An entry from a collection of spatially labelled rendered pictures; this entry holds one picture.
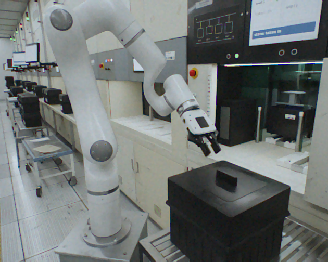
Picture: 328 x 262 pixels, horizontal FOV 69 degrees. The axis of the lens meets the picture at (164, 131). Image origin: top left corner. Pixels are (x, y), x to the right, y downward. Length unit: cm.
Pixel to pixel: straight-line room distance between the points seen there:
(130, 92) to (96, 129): 201
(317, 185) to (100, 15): 95
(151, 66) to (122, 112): 193
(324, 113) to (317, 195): 31
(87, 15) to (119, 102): 193
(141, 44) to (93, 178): 49
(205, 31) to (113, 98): 156
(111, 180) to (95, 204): 10
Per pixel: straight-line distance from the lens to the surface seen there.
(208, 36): 137
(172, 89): 90
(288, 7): 112
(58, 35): 75
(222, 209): 68
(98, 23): 84
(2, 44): 1435
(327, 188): 105
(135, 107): 282
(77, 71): 80
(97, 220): 96
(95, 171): 90
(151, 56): 84
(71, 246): 101
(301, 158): 146
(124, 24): 83
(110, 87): 267
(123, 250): 94
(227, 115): 160
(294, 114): 167
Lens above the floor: 137
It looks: 15 degrees down
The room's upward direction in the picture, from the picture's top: 1 degrees counter-clockwise
